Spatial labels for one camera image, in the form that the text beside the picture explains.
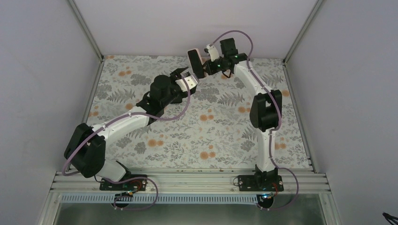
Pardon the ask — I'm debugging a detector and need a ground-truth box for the black phone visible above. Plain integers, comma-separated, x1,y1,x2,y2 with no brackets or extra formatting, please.
170,95,183,104
190,51,206,79

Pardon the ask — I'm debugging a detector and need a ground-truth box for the pink phone case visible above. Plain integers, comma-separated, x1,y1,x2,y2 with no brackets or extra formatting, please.
187,48,207,79

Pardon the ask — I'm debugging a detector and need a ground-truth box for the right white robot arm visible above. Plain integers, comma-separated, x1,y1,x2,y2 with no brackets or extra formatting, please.
202,38,283,177

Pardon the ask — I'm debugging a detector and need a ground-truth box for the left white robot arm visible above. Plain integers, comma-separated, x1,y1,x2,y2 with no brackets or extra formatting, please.
62,67,199,183

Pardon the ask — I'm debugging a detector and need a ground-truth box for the black phone on mat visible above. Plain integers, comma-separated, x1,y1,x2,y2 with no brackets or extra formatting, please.
170,95,183,104

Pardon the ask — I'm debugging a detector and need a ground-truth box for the floral patterned mat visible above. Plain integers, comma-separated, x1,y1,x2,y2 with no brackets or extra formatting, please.
87,55,310,169

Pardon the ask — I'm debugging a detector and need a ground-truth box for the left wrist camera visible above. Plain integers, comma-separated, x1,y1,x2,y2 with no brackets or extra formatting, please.
176,77,199,94

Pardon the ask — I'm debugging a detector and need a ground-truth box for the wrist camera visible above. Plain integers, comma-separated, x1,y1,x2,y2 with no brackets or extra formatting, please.
204,44,220,62
176,77,199,94

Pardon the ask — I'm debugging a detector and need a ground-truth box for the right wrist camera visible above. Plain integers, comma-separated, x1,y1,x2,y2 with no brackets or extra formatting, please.
204,44,220,62

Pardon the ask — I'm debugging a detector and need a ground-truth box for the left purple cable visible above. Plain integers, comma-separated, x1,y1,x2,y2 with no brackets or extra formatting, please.
61,77,192,211

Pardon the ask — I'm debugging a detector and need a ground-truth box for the purple cable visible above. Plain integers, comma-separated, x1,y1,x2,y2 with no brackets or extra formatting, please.
61,77,192,211
209,30,299,211

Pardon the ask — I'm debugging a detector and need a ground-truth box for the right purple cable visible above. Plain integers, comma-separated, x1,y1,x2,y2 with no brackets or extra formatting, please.
209,30,299,211

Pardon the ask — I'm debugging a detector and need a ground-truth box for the aluminium front rail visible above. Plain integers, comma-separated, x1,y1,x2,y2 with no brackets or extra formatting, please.
50,168,331,194

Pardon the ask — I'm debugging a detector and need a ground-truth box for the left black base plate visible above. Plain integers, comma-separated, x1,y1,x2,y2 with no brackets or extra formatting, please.
99,174,147,192

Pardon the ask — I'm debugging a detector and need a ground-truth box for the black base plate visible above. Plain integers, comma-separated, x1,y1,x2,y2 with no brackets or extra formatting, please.
237,175,284,192
99,174,147,192

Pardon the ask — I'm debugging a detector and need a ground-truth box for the right aluminium corner post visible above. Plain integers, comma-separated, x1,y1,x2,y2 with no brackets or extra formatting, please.
283,0,324,65

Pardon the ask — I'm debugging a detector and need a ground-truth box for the aluminium corner post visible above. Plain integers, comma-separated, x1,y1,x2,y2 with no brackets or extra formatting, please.
67,0,104,61
283,0,324,65

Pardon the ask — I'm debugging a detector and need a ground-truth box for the left aluminium corner post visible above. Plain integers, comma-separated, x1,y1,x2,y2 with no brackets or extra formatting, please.
67,0,104,61

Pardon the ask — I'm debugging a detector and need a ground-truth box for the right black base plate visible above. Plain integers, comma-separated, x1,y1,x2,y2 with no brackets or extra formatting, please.
237,175,284,192

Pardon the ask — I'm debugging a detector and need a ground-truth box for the white slotted cable duct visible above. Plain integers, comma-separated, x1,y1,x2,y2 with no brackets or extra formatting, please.
61,193,258,204

